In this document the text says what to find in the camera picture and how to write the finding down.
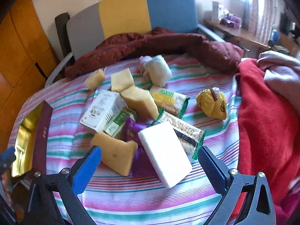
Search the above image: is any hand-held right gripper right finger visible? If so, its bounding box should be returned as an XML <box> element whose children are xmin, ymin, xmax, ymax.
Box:
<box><xmin>197</xmin><ymin>145</ymin><xmax>276</xmax><ymax>225</ymax></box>

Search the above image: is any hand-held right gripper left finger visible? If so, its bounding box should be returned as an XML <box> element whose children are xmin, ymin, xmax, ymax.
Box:
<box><xmin>26</xmin><ymin>145</ymin><xmax>102</xmax><ymax>225</ymax></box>

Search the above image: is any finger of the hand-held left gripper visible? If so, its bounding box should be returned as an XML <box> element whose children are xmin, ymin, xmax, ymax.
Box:
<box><xmin>0</xmin><ymin>147</ymin><xmax>17</xmax><ymax>168</ymax></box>

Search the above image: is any gold tin box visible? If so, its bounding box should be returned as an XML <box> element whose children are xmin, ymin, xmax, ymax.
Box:
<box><xmin>10</xmin><ymin>109</ymin><xmax>44</xmax><ymax>177</ymax></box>

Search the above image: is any large yellow sponge piece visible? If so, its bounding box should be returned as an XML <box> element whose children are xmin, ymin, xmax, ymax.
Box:
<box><xmin>90</xmin><ymin>132</ymin><xmax>139</xmax><ymax>177</ymax></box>

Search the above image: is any clear cracker packet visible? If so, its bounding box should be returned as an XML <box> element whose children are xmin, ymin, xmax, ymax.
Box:
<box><xmin>152</xmin><ymin>110</ymin><xmax>206</xmax><ymax>161</ymax></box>

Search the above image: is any white foam block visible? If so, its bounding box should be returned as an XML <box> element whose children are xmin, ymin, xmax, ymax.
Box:
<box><xmin>137</xmin><ymin>121</ymin><xmax>193</xmax><ymax>188</ymax></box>

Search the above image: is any small green carton box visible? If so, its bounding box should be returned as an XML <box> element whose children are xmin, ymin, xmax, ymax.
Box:
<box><xmin>103</xmin><ymin>108</ymin><xmax>137</xmax><ymax>138</ymax></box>

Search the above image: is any white carton box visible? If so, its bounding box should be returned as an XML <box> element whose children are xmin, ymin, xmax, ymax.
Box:
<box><xmin>79</xmin><ymin>90</ymin><xmax>128</xmax><ymax>134</ymax></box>

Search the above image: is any yellow label cracker packet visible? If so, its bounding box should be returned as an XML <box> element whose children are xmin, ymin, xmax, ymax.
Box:
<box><xmin>149</xmin><ymin>86</ymin><xmax>190</xmax><ymax>119</ymax></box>

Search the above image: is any white fluffy sock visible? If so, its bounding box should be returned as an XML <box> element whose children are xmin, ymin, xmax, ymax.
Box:
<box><xmin>143</xmin><ymin>55</ymin><xmax>173</xmax><ymax>86</ymax></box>

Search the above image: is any striped cloth desktop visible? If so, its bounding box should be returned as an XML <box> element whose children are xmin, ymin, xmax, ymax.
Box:
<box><xmin>8</xmin><ymin>54</ymin><xmax>242</xmax><ymax>225</ymax></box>

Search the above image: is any maroon box lid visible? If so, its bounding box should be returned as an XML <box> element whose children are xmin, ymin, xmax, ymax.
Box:
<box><xmin>33</xmin><ymin>100</ymin><xmax>53</xmax><ymax>175</ymax></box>

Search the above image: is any red garment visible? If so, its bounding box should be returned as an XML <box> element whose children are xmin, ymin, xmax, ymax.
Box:
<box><xmin>235</xmin><ymin>58</ymin><xmax>300</xmax><ymax>207</ymax></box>

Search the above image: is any small yellow sponge piece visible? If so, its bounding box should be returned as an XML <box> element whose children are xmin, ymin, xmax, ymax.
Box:
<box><xmin>84</xmin><ymin>69</ymin><xmax>105</xmax><ymax>91</ymax></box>

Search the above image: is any pale pink garment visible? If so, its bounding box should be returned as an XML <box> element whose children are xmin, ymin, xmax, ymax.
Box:
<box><xmin>258</xmin><ymin>50</ymin><xmax>300</xmax><ymax>106</ymax></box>

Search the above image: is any orange wooden wardrobe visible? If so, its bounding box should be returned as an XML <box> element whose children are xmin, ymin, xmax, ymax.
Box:
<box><xmin>0</xmin><ymin>0</ymin><xmax>59</xmax><ymax>146</ymax></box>

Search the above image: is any maroon padded jacket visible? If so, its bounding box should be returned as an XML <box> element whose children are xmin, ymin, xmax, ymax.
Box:
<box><xmin>65</xmin><ymin>27</ymin><xmax>244</xmax><ymax>79</ymax></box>

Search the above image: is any wooden side desk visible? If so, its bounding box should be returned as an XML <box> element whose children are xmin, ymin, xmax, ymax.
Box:
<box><xmin>204</xmin><ymin>20</ymin><xmax>300</xmax><ymax>57</ymax></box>

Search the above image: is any purple box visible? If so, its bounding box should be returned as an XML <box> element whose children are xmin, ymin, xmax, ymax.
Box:
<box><xmin>220</xmin><ymin>14</ymin><xmax>242</xmax><ymax>27</ymax></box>

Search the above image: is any grey yellow blue chair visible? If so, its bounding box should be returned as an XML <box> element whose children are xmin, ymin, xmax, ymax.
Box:
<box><xmin>44</xmin><ymin>0</ymin><xmax>227</xmax><ymax>86</ymax></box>

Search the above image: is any sheer striped curtain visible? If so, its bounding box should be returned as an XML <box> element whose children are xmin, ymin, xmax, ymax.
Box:
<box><xmin>244</xmin><ymin>0</ymin><xmax>279</xmax><ymax>43</ymax></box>

